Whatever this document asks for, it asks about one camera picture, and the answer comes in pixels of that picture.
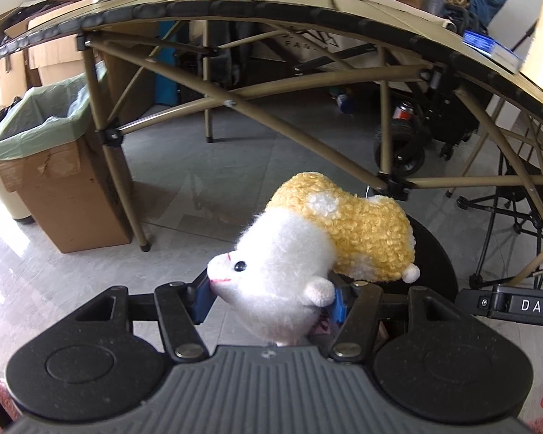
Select white and yellow plush hamster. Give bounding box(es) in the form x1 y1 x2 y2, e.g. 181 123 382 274
207 172 421 346

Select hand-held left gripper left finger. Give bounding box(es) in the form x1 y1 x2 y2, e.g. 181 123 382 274
75 269 218 363

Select stacked flat cardboard boxes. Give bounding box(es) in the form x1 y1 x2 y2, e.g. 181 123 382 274
0 0 96 109

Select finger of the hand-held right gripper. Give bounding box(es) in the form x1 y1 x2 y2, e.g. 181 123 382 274
454 288 495 316

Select white bin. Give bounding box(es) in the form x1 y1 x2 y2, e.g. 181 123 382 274
0 158 36 225

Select blue box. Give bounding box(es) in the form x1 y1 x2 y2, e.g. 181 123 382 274
156 20 191 109

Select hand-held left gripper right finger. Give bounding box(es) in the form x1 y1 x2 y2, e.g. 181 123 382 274
328 276 463 362

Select blue tissue pack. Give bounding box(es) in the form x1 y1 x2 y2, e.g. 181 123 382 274
462 31 523 66

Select black wheeled cart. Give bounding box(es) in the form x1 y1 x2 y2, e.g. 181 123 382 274
373 77 480 177

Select cardboard box with green liner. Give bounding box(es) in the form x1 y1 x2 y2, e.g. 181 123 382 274
0 75 134 254

